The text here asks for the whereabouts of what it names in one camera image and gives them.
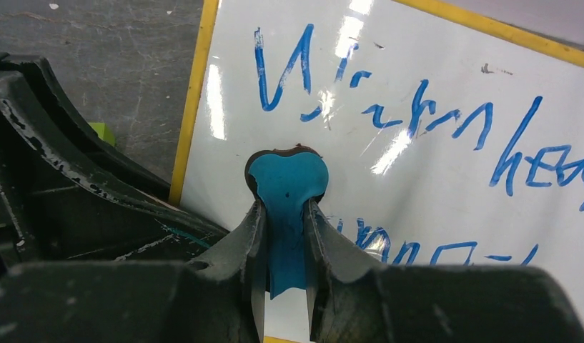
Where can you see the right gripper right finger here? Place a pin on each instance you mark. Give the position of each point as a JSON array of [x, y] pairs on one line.
[[352, 297]]

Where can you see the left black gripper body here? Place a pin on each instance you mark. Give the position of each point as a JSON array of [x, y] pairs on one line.
[[18, 240]]

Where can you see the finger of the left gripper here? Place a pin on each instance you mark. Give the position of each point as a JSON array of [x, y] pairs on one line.
[[82, 211], [46, 88]]

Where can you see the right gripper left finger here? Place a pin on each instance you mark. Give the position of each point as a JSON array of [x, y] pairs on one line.
[[216, 297]]

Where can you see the blue whiteboard eraser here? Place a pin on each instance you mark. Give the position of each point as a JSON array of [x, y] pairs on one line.
[[284, 180]]

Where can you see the white whiteboard with wooden frame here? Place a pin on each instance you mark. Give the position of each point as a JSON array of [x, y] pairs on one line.
[[449, 137]]

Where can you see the green cube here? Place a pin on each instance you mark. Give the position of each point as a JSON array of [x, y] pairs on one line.
[[103, 132]]

